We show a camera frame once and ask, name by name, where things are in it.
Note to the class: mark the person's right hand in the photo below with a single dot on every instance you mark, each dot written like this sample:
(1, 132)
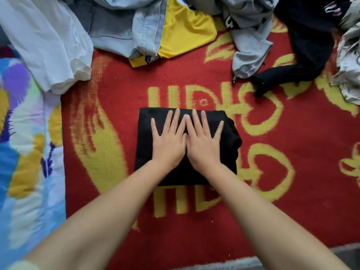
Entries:
(202, 146)

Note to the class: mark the person's left hand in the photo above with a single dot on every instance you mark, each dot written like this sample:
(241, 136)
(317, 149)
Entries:
(169, 143)

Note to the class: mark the black printed t-shirt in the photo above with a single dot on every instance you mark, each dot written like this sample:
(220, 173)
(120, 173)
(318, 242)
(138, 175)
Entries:
(230, 143)

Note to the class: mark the pile of mixed clothes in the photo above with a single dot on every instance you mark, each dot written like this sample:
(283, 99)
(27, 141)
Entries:
(140, 25)

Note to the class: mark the person's right forearm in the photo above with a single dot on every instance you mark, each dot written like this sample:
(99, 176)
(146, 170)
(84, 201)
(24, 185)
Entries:
(270, 222)

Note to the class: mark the person's left forearm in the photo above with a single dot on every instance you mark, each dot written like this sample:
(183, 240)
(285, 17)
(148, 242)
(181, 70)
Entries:
(95, 222)

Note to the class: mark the white bed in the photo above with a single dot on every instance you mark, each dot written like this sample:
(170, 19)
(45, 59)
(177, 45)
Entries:
(281, 261)

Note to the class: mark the red bedsheet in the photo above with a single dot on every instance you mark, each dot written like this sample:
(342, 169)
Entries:
(304, 194)

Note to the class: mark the colourful patterned pillow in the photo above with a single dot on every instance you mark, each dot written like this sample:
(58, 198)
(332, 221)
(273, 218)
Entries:
(25, 166)

